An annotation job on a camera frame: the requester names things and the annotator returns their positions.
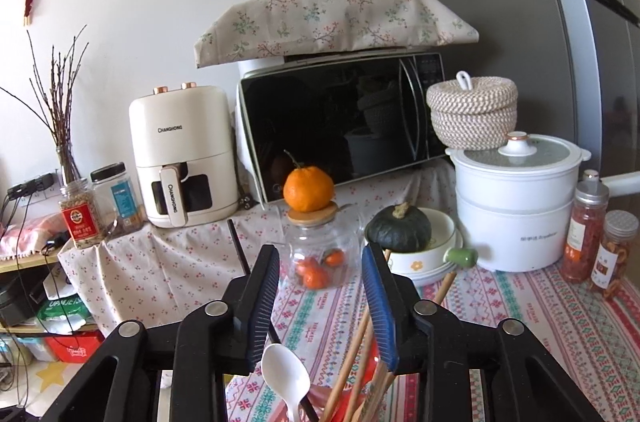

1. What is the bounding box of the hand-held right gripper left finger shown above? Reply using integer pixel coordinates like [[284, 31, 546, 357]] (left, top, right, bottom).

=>
[[37, 245, 281, 422]]

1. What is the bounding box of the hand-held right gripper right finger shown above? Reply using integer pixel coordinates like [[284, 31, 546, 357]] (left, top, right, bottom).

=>
[[362, 242, 603, 422]]

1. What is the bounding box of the white plastic spoon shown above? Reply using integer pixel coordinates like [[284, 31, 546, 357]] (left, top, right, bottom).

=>
[[261, 343, 314, 422]]

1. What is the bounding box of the glass jar with bamboo lid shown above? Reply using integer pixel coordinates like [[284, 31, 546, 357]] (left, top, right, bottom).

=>
[[286, 202, 366, 291]]

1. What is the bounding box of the green kabocha squash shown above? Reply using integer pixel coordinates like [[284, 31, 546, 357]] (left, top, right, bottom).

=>
[[365, 202, 432, 253]]

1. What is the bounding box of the white dotted floral cloth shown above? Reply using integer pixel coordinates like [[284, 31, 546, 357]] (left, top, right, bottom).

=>
[[57, 162, 458, 338]]

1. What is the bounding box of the large tangerine with stem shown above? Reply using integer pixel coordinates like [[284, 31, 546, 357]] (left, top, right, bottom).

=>
[[282, 149, 335, 213]]

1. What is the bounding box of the red green patterned tablecloth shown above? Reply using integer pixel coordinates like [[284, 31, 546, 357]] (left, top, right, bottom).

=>
[[225, 262, 640, 422]]

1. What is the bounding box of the white electric cooking pot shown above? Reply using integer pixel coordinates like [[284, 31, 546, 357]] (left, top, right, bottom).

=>
[[445, 145, 593, 273]]

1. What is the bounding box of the black lid plastic jar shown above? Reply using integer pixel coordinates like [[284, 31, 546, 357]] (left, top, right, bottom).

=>
[[90, 162, 147, 235]]

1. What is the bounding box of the black door microwave oven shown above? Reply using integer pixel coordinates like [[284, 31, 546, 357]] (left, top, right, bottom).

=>
[[236, 51, 453, 210]]

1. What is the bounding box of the white air fryer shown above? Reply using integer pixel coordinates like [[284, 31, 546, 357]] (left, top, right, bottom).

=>
[[128, 81, 240, 229]]

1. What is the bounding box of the red cardboard box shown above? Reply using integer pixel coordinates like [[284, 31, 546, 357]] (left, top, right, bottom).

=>
[[47, 332, 103, 363]]

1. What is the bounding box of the red label nut jar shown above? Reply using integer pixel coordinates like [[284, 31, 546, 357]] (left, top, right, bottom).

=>
[[57, 179, 108, 250]]

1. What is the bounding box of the green snack packet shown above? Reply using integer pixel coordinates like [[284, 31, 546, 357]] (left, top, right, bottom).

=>
[[37, 295, 93, 333]]

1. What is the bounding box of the woven lidded basket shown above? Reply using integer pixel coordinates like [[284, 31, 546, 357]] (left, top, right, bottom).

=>
[[426, 71, 519, 151]]

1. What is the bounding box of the red dried fruit jar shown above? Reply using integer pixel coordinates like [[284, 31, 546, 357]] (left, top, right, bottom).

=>
[[560, 169, 612, 285]]

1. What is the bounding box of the glass pot lid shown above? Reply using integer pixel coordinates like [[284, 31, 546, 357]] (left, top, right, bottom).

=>
[[450, 131, 586, 169]]

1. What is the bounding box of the dried fruit slices jar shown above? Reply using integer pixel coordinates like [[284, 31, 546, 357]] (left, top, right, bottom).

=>
[[590, 209, 640, 300]]

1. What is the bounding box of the glass vase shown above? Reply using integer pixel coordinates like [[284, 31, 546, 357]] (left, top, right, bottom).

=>
[[54, 142, 83, 189]]

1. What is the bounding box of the pink folded cloth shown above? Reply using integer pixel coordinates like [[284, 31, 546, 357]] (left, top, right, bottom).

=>
[[0, 215, 71, 260]]

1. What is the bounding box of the black electronic device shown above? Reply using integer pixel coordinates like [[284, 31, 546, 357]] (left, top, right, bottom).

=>
[[0, 275, 46, 328]]

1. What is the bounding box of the wooden shelf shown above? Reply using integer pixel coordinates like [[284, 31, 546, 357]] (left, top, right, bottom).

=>
[[0, 247, 101, 333]]

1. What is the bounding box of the black power strip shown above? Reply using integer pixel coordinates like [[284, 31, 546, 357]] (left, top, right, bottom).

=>
[[7, 172, 56, 203]]

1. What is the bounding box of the dry twig bundle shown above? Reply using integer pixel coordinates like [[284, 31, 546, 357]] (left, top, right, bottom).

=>
[[0, 25, 90, 183]]

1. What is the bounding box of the floral dust cover cloth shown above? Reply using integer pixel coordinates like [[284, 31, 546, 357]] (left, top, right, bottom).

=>
[[194, 0, 480, 68]]

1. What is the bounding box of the black cable tie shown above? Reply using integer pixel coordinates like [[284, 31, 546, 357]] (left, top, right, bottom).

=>
[[227, 219, 252, 277]]

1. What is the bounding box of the white pan with green handle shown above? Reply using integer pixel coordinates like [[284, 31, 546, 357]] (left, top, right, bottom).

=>
[[382, 207, 478, 288]]

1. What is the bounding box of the white saucepan handle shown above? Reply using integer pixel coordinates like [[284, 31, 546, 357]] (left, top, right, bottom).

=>
[[602, 172, 640, 198]]

